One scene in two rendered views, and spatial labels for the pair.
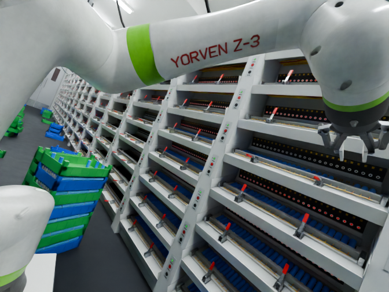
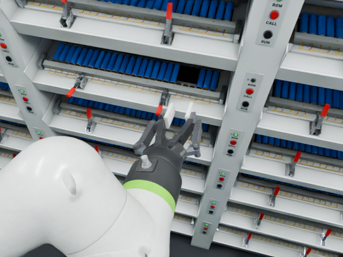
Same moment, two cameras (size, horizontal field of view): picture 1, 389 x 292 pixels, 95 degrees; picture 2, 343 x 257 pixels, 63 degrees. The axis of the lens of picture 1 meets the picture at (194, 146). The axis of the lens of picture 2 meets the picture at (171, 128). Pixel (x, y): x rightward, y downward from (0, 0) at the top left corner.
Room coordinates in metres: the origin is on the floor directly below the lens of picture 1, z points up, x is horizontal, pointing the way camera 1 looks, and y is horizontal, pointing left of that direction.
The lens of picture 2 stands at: (0.11, -0.12, 1.45)
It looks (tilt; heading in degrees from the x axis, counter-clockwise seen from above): 46 degrees down; 324
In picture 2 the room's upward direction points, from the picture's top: 4 degrees clockwise
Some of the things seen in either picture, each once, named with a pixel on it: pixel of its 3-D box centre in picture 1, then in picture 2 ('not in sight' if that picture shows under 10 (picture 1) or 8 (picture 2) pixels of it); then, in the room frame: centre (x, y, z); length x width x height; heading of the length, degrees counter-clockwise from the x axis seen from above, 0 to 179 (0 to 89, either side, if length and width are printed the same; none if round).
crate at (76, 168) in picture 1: (79, 163); not in sight; (1.07, 0.59, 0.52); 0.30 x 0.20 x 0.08; 156
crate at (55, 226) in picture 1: (58, 214); not in sight; (1.07, 0.59, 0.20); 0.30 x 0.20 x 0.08; 156
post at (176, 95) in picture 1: (163, 135); not in sight; (1.55, 0.28, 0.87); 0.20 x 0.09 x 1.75; 134
